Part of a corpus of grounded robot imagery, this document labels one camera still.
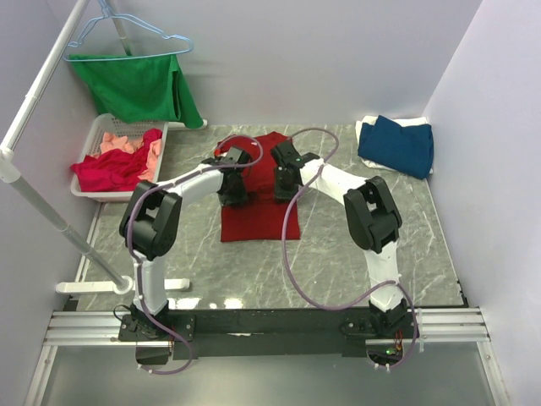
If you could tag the magenta t shirt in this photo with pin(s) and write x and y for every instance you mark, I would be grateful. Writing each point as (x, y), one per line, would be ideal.
(94, 175)

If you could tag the aluminium rail frame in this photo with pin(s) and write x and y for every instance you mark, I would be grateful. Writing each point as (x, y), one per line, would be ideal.
(101, 328)

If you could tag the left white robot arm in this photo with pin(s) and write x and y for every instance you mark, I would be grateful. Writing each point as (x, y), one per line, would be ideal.
(150, 223)

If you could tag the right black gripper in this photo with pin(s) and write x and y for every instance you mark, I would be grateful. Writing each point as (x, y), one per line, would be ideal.
(279, 193)

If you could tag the dark red t shirt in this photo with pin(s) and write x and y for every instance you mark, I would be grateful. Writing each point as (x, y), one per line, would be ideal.
(261, 217)

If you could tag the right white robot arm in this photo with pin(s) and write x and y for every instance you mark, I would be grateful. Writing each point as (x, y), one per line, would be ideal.
(373, 222)

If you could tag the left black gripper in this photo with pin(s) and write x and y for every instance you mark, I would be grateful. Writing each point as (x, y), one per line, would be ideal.
(240, 196)

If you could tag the peach pink garment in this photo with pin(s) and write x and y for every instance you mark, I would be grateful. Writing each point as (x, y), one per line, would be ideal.
(132, 157)

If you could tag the white laundry basket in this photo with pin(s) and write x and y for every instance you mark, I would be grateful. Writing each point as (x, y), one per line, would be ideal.
(108, 123)

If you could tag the light blue wire hanger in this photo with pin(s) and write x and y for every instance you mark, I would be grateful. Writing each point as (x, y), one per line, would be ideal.
(109, 12)

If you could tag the folded blue t shirt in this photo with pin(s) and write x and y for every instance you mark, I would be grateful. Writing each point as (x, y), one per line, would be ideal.
(399, 146)

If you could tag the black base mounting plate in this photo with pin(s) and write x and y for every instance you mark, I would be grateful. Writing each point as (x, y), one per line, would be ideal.
(218, 333)

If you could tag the green t shirt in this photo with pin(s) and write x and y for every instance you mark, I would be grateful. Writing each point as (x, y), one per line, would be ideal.
(139, 89)

